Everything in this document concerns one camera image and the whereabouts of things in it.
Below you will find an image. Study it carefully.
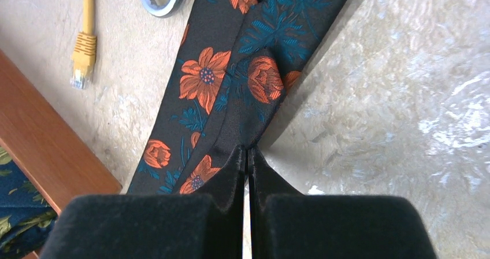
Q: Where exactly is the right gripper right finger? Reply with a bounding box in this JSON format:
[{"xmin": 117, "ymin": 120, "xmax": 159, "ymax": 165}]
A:
[{"xmin": 248, "ymin": 148, "xmax": 436, "ymax": 258}]

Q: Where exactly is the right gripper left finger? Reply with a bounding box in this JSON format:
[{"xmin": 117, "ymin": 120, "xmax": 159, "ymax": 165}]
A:
[{"xmin": 41, "ymin": 146, "xmax": 246, "ymax": 258}]

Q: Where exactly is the dark orange floral tie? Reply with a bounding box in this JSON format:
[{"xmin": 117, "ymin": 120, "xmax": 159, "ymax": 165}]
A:
[{"xmin": 128, "ymin": 0, "xmax": 347, "ymax": 194}]

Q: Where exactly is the orange wooden compartment tray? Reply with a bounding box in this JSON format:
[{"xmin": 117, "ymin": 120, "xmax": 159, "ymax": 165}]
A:
[{"xmin": 1, "ymin": 54, "xmax": 121, "ymax": 258}]

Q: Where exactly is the rolled yellow floral tie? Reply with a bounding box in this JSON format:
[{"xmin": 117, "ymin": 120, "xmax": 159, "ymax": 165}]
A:
[{"xmin": 1, "ymin": 148, "xmax": 58, "ymax": 258}]

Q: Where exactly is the yellow cable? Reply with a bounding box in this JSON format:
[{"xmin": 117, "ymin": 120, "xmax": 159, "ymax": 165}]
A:
[{"xmin": 69, "ymin": 0, "xmax": 98, "ymax": 90}]

